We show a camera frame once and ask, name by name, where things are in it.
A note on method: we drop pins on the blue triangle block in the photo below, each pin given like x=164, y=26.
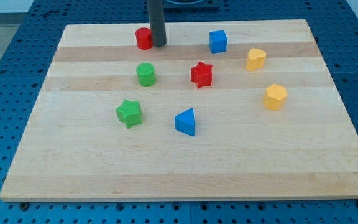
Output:
x=185, y=122

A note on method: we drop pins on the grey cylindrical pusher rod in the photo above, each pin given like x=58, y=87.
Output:
x=157, y=22

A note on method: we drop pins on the green cylinder block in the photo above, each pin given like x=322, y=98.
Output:
x=146, y=74

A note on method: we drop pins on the yellow hexagon block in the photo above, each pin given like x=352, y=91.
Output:
x=275, y=97

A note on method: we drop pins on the yellow heart block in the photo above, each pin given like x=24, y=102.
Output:
x=255, y=59

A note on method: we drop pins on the red cylinder block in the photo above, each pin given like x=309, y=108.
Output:
x=144, y=38

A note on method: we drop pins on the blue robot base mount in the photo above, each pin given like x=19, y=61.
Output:
x=191, y=4

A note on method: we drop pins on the red star block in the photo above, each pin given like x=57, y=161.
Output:
x=202, y=74

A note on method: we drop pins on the wooden board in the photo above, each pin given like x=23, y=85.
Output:
x=75, y=149

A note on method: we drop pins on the blue cube block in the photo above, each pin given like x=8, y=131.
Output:
x=217, y=41

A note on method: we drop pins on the green star block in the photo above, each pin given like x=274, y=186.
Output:
x=129, y=113

